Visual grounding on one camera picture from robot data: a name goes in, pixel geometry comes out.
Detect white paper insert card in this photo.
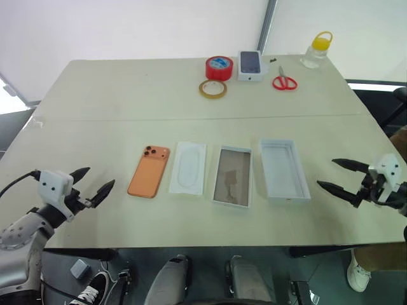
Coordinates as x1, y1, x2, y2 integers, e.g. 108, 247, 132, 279
168, 141, 207, 195

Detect grey window frame bar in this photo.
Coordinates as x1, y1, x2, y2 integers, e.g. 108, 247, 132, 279
0, 71, 42, 107

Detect dark table frame beam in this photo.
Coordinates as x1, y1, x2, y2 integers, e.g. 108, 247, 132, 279
44, 247, 118, 262
289, 246, 354, 258

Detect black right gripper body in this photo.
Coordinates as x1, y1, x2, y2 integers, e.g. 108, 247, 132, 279
357, 165, 390, 206

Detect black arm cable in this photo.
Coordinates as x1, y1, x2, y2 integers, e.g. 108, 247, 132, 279
0, 170, 41, 198
373, 196, 402, 210

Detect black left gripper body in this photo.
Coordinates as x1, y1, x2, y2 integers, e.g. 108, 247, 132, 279
65, 187, 93, 213

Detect clear jar yellow lid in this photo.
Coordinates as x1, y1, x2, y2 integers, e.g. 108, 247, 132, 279
300, 30, 334, 69

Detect black floor stand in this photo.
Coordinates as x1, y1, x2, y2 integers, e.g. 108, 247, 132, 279
109, 268, 133, 305
289, 279, 322, 305

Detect grey wall pillar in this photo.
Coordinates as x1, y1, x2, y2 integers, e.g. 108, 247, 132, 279
256, 0, 278, 55

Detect black and white sneaker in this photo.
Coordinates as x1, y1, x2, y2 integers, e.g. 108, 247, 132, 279
68, 271, 111, 305

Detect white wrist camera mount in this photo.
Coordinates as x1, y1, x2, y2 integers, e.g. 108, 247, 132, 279
368, 153, 402, 203
37, 170, 74, 220

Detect small grey square block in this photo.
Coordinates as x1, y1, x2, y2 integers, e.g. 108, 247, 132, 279
70, 259, 92, 280

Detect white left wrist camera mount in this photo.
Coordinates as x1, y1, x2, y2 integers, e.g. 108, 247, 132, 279
37, 170, 74, 220

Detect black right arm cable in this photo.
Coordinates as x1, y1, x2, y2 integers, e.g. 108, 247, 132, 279
373, 196, 402, 210

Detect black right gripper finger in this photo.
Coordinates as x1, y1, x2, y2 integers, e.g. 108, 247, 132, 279
331, 158, 370, 174
316, 180, 364, 209

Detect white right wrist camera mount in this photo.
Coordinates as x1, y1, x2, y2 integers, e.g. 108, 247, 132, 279
368, 153, 402, 203

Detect seated bystander person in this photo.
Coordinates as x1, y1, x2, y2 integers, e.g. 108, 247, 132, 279
351, 125, 407, 273

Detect red tape roll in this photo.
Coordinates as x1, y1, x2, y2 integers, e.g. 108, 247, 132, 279
205, 55, 234, 81

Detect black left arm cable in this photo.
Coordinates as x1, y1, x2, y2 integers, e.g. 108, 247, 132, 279
0, 170, 41, 198

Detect white box dark phone print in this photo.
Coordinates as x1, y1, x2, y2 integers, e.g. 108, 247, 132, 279
237, 50, 265, 82

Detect clear tan tape roll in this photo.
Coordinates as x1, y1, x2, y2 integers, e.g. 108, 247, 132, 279
198, 79, 228, 99

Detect black office chair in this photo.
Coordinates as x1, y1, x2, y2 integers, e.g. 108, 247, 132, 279
380, 87, 407, 137

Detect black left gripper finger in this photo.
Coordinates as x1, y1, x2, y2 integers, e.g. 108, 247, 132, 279
69, 167, 91, 185
87, 179, 116, 209

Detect red handled scissors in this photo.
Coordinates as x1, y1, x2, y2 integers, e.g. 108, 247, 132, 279
272, 65, 298, 92

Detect orange smartphone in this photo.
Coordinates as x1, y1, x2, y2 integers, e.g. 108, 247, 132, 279
127, 144, 171, 200

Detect grey rounded leg shell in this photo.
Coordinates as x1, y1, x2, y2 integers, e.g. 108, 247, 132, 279
225, 255, 274, 302
144, 254, 193, 305

